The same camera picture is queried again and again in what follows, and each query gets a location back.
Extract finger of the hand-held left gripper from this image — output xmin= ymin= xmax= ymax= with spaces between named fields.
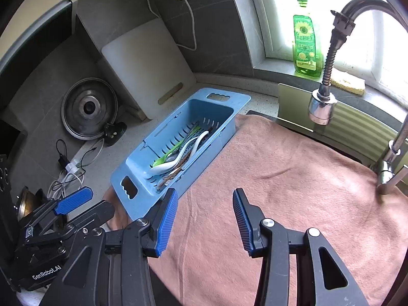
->
xmin=38 ymin=186 xmax=94 ymax=221
xmin=65 ymin=199 xmax=116 ymax=230

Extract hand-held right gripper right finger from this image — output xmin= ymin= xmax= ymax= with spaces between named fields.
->
xmin=232 ymin=187 xmax=370 ymax=306

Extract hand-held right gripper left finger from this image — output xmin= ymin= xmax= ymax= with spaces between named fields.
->
xmin=38 ymin=187 xmax=179 ymax=306

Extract white ceramic spoon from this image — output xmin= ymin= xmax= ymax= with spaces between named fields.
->
xmin=146 ymin=131 xmax=210 ymax=176

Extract green plastic spoon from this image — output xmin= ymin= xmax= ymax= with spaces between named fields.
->
xmin=152 ymin=126 xmax=202 ymax=168

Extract patterned metal spoon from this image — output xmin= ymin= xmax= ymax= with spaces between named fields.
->
xmin=166 ymin=151 xmax=192 ymax=164

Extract blue plastic drainer basket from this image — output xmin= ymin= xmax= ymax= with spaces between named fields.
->
xmin=110 ymin=88 xmax=252 ymax=222

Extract person's left forearm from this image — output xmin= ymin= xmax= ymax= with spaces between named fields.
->
xmin=16 ymin=288 xmax=48 ymax=306

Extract brass metal bowl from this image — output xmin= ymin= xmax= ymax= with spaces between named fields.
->
xmin=16 ymin=185 xmax=43 ymax=222

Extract pink towel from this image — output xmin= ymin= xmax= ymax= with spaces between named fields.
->
xmin=104 ymin=115 xmax=408 ymax=306

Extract black box with round ports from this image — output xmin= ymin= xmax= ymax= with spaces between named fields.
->
xmin=0 ymin=155 xmax=20 ymax=252

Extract small black plug adapter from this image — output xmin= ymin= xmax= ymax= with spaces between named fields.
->
xmin=104 ymin=123 xmax=127 ymax=147

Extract metal pot lid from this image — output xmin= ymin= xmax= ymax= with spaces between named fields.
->
xmin=60 ymin=77 xmax=119 ymax=141

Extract green striped drain board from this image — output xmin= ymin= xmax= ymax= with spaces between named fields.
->
xmin=277 ymin=83 xmax=404 ymax=154

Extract white cutting board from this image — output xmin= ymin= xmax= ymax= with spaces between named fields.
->
xmin=101 ymin=17 xmax=196 ymax=120

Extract chrome kitchen faucet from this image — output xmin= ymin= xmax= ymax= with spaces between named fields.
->
xmin=330 ymin=0 xmax=408 ymax=196

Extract yellow sponge cloth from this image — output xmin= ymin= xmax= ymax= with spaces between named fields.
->
xmin=330 ymin=70 xmax=365 ymax=95

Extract green dish soap bottle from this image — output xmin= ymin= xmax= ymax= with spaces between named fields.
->
xmin=291 ymin=0 xmax=322 ymax=78

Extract white window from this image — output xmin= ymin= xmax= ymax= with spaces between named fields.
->
xmin=245 ymin=0 xmax=408 ymax=90

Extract black lanyard cord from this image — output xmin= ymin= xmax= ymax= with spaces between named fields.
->
xmin=57 ymin=138 xmax=98 ymax=170

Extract white power cable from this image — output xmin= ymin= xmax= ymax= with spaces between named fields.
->
xmin=176 ymin=0 xmax=197 ymax=52

